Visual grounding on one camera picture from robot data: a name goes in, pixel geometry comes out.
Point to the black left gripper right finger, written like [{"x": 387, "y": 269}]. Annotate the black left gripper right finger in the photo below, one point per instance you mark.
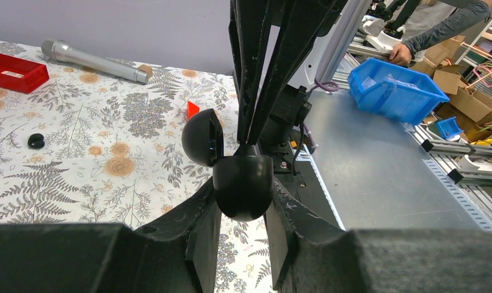
[{"x": 309, "y": 254}]

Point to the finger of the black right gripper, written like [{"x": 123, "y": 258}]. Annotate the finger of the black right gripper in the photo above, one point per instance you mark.
[
  {"x": 301, "y": 22},
  {"x": 249, "y": 29}
]

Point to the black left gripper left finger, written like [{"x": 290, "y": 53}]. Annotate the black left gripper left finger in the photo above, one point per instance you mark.
[{"x": 177, "y": 252}]

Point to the black oval earbud case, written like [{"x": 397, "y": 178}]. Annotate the black oval earbud case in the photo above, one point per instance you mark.
[{"x": 242, "y": 185}]

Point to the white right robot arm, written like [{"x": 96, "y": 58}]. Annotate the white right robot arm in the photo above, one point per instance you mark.
[{"x": 270, "y": 40}]

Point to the bystander grey sleeve forearm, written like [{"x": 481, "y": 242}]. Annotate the bystander grey sleeve forearm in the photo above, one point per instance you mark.
[{"x": 456, "y": 23}]

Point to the bystander hand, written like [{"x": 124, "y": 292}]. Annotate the bystander hand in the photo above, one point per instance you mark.
[{"x": 400, "y": 55}]

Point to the red triangle block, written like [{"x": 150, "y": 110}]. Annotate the red triangle block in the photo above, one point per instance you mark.
[{"x": 192, "y": 109}]

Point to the large blue plastic bin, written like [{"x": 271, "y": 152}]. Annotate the large blue plastic bin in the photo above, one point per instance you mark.
[{"x": 394, "y": 92}]

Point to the small tan wooden cube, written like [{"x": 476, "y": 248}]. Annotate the small tan wooden cube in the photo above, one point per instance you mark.
[{"x": 147, "y": 69}]

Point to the floral table mat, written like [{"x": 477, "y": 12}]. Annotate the floral table mat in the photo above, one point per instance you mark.
[{"x": 113, "y": 154}]

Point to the small blue plastic bin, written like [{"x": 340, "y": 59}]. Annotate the small blue plastic bin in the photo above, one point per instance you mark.
[{"x": 447, "y": 128}]

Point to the cardboard boxes pile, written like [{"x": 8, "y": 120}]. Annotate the cardboard boxes pile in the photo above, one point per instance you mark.
[{"x": 468, "y": 103}]

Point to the silver grey microphone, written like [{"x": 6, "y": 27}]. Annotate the silver grey microphone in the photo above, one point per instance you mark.
[{"x": 60, "y": 51}]

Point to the red box with label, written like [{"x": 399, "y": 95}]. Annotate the red box with label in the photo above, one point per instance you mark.
[{"x": 21, "y": 75}]

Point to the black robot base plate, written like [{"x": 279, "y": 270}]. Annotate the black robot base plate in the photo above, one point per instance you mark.
[{"x": 302, "y": 179}]

